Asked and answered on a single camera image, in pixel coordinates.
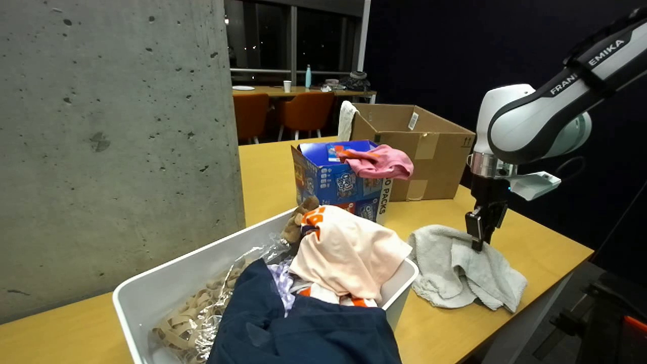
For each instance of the peach cloth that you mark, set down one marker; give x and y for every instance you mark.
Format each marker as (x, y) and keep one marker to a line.
(345, 254)

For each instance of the orange chair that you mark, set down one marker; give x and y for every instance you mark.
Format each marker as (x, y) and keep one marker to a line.
(250, 116)
(305, 112)

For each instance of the grey patterned garment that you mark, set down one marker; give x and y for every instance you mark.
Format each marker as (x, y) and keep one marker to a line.
(194, 316)

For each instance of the long wooden desk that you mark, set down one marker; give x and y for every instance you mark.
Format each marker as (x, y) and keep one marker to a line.
(269, 90)

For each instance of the teal water bottle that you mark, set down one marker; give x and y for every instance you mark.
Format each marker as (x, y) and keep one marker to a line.
(308, 78)

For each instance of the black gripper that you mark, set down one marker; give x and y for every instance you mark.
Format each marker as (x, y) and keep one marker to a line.
(488, 205)

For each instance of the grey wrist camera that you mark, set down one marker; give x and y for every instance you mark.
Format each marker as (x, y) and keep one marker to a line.
(536, 185)

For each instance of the white paper cup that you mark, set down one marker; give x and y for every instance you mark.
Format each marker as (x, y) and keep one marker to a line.
(288, 85)

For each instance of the light grey towel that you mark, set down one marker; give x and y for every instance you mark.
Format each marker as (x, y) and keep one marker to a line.
(466, 274)

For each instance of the purple checked cloth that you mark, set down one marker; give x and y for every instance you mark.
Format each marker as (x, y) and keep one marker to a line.
(283, 284)

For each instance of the navy blue cloth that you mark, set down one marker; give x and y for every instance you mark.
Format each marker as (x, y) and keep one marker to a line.
(303, 334)

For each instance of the white cloth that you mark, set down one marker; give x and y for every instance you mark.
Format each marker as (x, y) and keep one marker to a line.
(345, 121)

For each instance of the blue printed carton box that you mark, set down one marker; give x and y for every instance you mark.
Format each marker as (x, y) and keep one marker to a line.
(329, 182)

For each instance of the pink cloth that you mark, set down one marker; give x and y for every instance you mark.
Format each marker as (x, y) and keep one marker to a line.
(380, 162)

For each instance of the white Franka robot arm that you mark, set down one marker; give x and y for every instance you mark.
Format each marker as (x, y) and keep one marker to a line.
(537, 114)

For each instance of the brown cardboard box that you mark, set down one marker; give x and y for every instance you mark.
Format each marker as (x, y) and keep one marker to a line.
(436, 158)

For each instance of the white plastic storage bin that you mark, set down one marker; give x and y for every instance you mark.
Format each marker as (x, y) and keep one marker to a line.
(168, 284)

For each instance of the dark bag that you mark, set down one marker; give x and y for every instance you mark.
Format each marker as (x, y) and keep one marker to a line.
(350, 81)

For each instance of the brown plush toy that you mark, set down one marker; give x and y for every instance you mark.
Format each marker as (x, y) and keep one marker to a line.
(296, 226)

